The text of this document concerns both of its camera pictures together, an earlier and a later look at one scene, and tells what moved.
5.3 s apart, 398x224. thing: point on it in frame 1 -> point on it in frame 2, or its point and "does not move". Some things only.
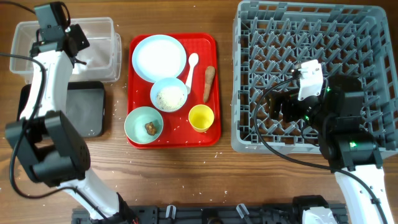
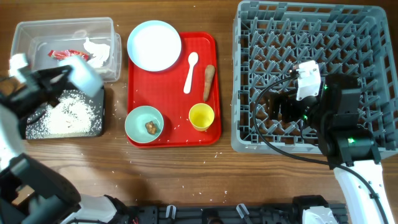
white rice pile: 170,98 -> 77,114
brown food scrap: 150,128 does not move
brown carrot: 209,73 does not move
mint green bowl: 143,125 does not move
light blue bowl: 168,94 -> 84,77
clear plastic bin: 102,56 does not move
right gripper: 290,99 does not move
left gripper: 83,42 -> 42,76
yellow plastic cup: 201,117 does not move
